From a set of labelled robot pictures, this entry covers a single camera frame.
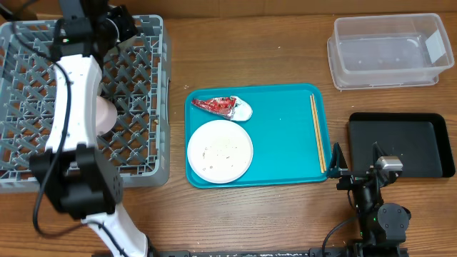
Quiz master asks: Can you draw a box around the grey plastic dish rack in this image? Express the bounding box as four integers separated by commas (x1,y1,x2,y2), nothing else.
1,15,171,193

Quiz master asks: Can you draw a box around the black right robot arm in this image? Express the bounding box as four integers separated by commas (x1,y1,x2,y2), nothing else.
321,143,411,256

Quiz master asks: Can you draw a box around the teal plastic tray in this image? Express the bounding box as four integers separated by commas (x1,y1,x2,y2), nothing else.
185,84,331,188

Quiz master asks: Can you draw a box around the pink upturned bowl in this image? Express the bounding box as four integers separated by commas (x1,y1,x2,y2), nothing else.
96,96,118,136

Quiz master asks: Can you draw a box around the red foil snack wrapper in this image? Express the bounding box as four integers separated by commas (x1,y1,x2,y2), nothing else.
191,96,236,120

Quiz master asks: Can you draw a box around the grey shallow bowl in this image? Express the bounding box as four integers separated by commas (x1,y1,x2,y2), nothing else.
107,36,136,56

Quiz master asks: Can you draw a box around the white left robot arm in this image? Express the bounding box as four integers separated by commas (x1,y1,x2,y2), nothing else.
29,0,154,256

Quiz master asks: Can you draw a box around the right wooden chopstick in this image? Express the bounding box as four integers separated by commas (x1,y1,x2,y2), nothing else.
311,93,328,173

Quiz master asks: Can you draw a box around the white round plate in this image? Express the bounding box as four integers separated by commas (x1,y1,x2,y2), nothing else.
186,120,253,184

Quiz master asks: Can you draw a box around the clear plastic bin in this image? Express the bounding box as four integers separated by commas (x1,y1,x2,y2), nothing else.
327,13,455,91

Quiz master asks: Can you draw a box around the black plastic tray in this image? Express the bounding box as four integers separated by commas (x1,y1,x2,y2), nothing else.
348,112,456,178

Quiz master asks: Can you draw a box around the left wooden chopstick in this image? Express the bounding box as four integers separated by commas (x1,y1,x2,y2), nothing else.
309,94,325,173

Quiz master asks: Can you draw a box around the white crumpled napkin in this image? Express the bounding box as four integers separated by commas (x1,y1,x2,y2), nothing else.
231,96,253,121

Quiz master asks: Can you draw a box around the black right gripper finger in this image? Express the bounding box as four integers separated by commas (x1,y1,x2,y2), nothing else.
372,141,385,170
327,142,348,178

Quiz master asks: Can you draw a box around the wooden chopstick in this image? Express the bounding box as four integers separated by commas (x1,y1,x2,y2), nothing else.
309,94,325,173
311,93,328,173

